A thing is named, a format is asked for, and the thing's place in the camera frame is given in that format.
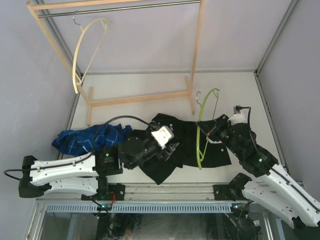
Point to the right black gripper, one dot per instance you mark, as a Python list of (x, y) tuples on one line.
[(214, 126)]

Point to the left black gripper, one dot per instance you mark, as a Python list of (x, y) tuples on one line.
[(165, 153)]

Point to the black shirt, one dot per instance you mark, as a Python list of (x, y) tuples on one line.
[(185, 133)]

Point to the green hanger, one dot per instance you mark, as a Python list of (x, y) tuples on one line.
[(200, 155)]

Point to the wooden clothes rack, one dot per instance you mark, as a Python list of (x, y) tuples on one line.
[(153, 51)]

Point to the blue plaid shirt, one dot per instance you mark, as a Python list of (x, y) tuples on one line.
[(83, 141)]

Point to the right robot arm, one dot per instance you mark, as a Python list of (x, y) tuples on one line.
[(288, 201)]

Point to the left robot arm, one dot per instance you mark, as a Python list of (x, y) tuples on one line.
[(88, 174)]

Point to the cream hanger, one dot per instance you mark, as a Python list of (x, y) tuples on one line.
[(90, 53)]

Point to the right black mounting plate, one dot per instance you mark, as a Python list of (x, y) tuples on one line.
[(222, 192)]

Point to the black mounting plate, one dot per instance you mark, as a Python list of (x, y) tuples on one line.
[(115, 192), (222, 192)]

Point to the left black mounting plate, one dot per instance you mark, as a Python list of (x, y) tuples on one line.
[(115, 192)]

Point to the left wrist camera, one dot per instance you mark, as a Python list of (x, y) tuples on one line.
[(163, 135)]

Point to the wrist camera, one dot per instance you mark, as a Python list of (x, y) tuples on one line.
[(238, 116), (163, 135)]

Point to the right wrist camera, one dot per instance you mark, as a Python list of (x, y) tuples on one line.
[(238, 116)]

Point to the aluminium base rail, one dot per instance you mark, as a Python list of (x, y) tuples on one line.
[(149, 193)]

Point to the grey slotted cable duct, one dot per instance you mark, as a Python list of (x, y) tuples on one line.
[(145, 208)]

